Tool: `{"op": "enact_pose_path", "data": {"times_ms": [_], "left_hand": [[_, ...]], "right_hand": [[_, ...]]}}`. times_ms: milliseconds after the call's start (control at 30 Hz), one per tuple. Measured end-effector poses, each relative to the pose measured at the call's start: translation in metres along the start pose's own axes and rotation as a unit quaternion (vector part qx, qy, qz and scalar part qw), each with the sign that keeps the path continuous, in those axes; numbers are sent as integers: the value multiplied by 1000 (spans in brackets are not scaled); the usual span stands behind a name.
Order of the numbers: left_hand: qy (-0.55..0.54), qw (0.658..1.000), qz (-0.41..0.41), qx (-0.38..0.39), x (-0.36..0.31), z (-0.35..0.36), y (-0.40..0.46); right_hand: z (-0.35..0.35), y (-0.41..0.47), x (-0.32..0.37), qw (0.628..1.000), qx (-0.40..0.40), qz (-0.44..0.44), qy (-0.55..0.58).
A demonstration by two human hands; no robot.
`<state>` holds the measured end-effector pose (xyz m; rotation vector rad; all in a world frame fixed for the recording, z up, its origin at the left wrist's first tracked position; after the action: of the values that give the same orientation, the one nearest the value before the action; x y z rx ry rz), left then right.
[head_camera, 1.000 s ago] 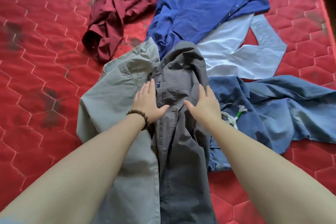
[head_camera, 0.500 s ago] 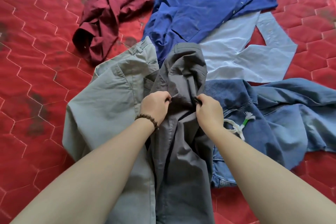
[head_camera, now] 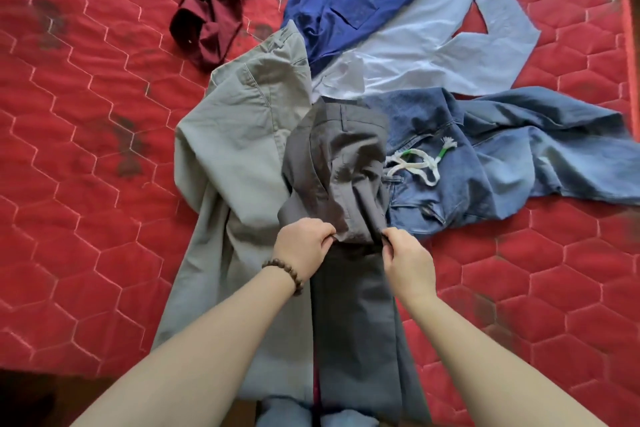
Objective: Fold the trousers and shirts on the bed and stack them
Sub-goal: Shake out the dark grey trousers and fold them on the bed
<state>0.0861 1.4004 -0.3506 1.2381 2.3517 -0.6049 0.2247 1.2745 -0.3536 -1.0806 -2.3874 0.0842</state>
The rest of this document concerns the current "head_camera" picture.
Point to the maroon shirt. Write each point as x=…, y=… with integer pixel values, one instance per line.
x=215, y=1

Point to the person's right hand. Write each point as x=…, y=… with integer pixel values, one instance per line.
x=410, y=271

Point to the red quilted mattress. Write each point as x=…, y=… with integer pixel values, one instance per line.
x=75, y=241

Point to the person's left hand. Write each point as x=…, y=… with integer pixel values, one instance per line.
x=302, y=246

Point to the dark grey trousers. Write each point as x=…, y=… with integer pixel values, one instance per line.
x=350, y=316

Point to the blue denim jeans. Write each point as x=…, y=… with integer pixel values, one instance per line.
x=500, y=156

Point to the person's right forearm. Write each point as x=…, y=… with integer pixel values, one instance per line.
x=490, y=371

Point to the light blue shirt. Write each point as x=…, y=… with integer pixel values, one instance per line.
x=415, y=51

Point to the light grey trousers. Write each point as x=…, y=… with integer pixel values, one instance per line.
x=235, y=141

